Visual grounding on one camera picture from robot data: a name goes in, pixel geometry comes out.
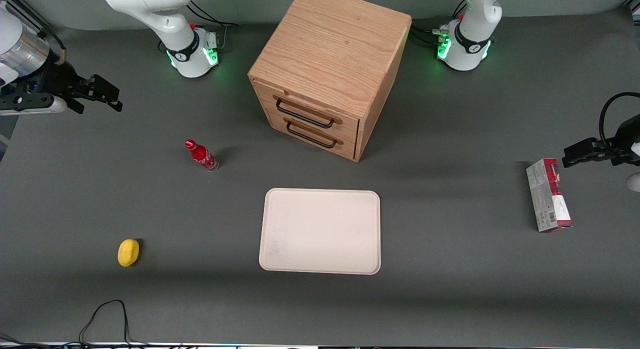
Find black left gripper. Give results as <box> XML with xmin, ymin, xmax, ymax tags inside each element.
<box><xmin>562</xmin><ymin>115</ymin><xmax>640</xmax><ymax>169</ymax></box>

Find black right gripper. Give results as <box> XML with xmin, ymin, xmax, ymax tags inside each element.
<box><xmin>0</xmin><ymin>63</ymin><xmax>124</xmax><ymax>115</ymax></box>

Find wooden drawer cabinet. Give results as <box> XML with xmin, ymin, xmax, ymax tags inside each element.
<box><xmin>247</xmin><ymin>0</ymin><xmax>413</xmax><ymax>163</ymax></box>

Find grey and red carton box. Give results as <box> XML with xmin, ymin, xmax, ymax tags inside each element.
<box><xmin>525</xmin><ymin>158</ymin><xmax>573</xmax><ymax>234</ymax></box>

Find red cola bottle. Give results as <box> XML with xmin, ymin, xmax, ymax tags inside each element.
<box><xmin>184</xmin><ymin>139</ymin><xmax>220</xmax><ymax>173</ymax></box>

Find yellow lemon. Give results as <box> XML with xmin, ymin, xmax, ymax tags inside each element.
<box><xmin>117</xmin><ymin>238</ymin><xmax>141</xmax><ymax>268</ymax></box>

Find beige plastic tray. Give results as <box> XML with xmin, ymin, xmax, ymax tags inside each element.
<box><xmin>258</xmin><ymin>188</ymin><xmax>382</xmax><ymax>276</ymax></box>

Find black left gripper cable loop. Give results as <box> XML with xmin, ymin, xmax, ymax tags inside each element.
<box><xmin>599</xmin><ymin>92</ymin><xmax>640</xmax><ymax>151</ymax></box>

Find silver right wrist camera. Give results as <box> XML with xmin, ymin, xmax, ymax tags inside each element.
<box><xmin>0</xmin><ymin>94</ymin><xmax>69</xmax><ymax>116</ymax></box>

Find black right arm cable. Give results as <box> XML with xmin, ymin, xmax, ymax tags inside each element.
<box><xmin>35</xmin><ymin>25</ymin><xmax>68</xmax><ymax>66</ymax></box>

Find black right arm base cables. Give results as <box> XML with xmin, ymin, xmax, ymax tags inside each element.
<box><xmin>157</xmin><ymin>0</ymin><xmax>240</xmax><ymax>55</ymax></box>

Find black arm base cables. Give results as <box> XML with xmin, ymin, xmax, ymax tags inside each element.
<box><xmin>157</xmin><ymin>0</ymin><xmax>240</xmax><ymax>55</ymax></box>
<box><xmin>409</xmin><ymin>0</ymin><xmax>467</xmax><ymax>51</ymax></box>

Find black left arm base cables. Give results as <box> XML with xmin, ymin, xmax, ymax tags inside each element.
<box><xmin>409</xmin><ymin>0</ymin><xmax>467</xmax><ymax>51</ymax></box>

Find black cable at table edge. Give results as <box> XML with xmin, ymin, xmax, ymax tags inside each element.
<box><xmin>0</xmin><ymin>299</ymin><xmax>151</xmax><ymax>349</ymax></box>

